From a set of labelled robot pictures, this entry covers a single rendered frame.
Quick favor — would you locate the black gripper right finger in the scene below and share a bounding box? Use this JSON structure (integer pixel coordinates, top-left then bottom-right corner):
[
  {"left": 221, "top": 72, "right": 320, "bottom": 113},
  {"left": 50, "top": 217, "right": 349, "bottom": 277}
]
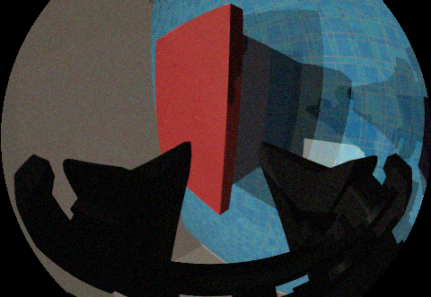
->
[{"left": 258, "top": 143, "right": 377, "bottom": 251}]

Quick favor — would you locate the dark red panel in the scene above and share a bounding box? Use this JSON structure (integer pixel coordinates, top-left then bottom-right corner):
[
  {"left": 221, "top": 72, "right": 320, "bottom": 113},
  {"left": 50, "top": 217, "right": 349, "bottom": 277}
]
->
[{"left": 154, "top": 4, "right": 243, "bottom": 215}]

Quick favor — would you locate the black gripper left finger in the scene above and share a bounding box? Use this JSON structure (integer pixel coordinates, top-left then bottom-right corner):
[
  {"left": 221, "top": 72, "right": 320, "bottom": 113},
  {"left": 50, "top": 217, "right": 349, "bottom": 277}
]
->
[{"left": 62, "top": 142, "right": 191, "bottom": 261}]

